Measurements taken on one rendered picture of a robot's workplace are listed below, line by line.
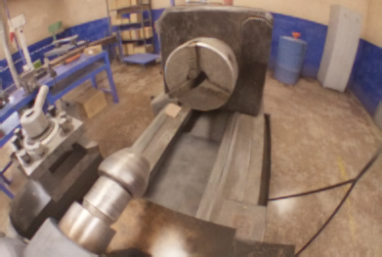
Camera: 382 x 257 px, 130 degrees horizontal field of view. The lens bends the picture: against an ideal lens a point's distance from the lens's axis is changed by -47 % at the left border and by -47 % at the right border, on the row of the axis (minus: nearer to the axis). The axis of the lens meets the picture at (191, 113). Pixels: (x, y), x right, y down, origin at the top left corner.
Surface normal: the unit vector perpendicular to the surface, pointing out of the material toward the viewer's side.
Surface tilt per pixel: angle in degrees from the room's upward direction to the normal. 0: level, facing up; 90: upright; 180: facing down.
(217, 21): 90
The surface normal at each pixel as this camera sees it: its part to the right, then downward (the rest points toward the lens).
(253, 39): -0.35, 0.56
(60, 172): -0.03, -0.80
